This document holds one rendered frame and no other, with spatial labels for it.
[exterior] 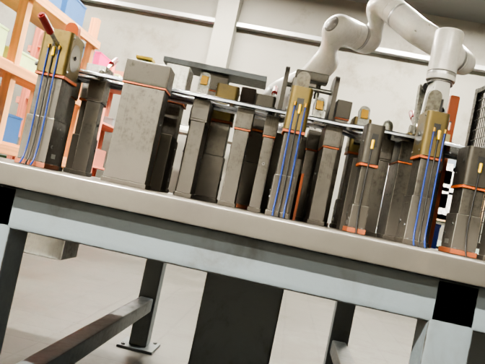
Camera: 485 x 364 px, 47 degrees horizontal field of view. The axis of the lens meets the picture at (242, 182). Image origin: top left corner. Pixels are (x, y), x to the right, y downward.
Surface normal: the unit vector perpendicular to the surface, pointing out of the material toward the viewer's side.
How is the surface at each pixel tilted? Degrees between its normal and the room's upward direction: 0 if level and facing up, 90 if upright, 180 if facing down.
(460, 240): 90
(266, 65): 90
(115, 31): 90
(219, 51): 90
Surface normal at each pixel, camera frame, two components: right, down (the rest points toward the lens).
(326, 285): -0.08, -0.06
